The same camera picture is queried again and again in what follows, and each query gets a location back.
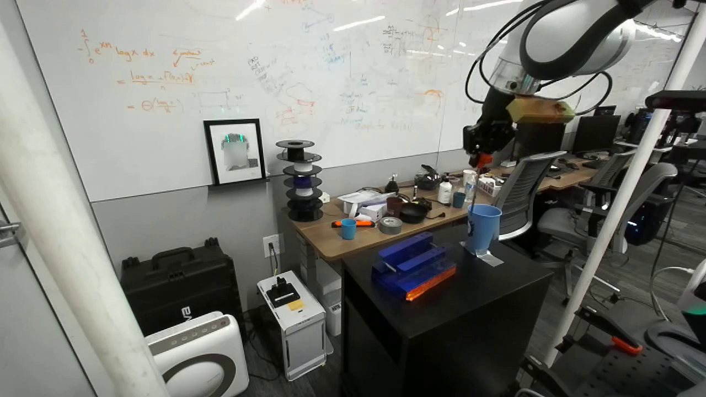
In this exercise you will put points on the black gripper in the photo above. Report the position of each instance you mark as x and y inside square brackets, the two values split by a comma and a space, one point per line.
[491, 125]

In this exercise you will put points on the small orange object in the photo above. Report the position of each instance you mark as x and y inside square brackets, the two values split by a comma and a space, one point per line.
[483, 160]

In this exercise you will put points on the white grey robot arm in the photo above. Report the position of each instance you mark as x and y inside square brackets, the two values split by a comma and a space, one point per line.
[581, 36]

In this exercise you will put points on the large blue cup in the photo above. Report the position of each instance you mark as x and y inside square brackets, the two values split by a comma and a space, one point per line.
[483, 231]

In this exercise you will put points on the small blue cup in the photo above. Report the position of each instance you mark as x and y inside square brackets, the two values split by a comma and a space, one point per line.
[350, 231]

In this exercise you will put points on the white bottle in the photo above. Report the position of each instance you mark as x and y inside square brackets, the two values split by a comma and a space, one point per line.
[445, 192]

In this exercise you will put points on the grey mesh office chair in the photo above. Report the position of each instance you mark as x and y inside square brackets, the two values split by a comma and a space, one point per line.
[524, 190]

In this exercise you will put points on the tan wrist mounted block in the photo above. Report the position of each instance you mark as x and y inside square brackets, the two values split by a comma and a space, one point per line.
[541, 112]

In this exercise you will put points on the black bowl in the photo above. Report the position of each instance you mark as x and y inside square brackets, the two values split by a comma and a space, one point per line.
[414, 213]

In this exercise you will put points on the clear plastic sheet piece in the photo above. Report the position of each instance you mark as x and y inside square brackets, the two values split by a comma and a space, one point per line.
[491, 260]

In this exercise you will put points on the grey tape roll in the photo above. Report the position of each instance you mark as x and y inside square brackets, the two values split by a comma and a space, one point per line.
[388, 224]

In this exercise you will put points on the black computer monitor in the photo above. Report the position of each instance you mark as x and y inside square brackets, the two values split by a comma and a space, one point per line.
[596, 134]

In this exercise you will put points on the white cardboard box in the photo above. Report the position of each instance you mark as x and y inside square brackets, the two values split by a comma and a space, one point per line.
[360, 200]

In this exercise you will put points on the blue rack with orange edge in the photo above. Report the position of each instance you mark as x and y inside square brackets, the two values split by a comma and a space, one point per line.
[414, 271]

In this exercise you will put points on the orange marker tool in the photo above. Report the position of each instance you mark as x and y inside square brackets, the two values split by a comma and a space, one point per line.
[362, 224]

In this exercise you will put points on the thin white pole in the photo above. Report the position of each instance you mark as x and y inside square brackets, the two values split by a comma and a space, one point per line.
[626, 200]

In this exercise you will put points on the dark office chair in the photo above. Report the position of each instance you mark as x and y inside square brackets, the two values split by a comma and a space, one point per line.
[632, 206]

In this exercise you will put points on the wooden desk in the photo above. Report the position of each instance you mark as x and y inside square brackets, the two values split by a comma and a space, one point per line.
[344, 237]

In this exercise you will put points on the black cabinet table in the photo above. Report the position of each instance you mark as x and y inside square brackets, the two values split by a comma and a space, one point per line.
[449, 331]

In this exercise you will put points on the stack of filament spools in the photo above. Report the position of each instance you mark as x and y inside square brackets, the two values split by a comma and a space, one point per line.
[301, 180]

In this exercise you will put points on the whiteboard with writing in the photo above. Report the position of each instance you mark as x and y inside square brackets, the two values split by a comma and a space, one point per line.
[257, 80]

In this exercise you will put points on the framed portrait picture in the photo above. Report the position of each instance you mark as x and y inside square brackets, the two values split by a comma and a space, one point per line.
[235, 151]

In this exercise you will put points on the white box cabinet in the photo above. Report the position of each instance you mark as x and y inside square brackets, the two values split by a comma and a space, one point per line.
[295, 323]

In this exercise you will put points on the black hard case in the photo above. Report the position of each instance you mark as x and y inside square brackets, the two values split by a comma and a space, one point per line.
[180, 284]

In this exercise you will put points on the white air purifier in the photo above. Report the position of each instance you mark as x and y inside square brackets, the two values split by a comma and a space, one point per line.
[199, 356]

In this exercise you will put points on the thick white pole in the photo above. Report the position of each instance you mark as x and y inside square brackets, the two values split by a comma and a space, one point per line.
[67, 235]

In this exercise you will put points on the black camera on pole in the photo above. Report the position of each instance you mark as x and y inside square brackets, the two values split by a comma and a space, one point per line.
[676, 101]

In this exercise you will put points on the wall power outlet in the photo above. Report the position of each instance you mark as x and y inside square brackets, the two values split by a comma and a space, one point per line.
[273, 245]

